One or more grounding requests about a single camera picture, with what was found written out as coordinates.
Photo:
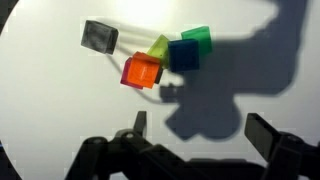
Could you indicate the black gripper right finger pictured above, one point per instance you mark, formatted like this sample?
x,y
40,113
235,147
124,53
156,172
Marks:
x,y
286,156

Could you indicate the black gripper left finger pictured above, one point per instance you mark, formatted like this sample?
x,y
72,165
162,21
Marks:
x,y
110,160

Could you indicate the blue block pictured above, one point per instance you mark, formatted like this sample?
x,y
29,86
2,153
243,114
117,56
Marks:
x,y
184,55

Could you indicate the orange block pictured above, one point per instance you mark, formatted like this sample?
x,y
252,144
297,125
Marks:
x,y
144,70

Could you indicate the yellow-green block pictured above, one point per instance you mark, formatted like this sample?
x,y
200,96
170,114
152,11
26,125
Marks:
x,y
159,49

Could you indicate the grey block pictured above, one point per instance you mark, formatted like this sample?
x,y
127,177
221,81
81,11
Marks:
x,y
98,36

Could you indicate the green block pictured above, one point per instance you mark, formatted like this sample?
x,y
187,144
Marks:
x,y
201,38

